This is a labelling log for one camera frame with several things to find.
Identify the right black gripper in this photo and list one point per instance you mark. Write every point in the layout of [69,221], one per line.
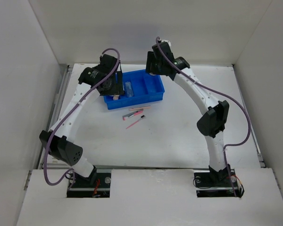
[151,59]

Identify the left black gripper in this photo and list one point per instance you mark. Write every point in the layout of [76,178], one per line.
[116,90]

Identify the clear plastic bottle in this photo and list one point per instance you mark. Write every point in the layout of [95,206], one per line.
[128,89]

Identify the pink eyebrow comb brush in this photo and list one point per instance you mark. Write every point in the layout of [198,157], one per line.
[141,118]

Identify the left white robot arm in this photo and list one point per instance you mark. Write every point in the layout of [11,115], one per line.
[59,140]

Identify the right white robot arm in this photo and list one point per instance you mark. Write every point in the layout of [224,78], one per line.
[214,112]

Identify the pink makeup brush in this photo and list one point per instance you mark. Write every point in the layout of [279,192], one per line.
[141,111]

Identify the blue plastic organizer tray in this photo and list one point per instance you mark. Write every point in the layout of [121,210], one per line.
[146,88]

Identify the houndstooth pattern pencil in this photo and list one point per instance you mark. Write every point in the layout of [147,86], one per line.
[130,114]

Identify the beige cosmetic stick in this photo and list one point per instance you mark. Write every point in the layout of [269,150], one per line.
[140,108]

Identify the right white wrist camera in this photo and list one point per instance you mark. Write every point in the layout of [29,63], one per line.
[168,42]

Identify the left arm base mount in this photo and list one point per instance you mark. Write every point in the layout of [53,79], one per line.
[98,187]

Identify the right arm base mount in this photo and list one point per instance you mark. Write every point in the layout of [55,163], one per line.
[212,184]

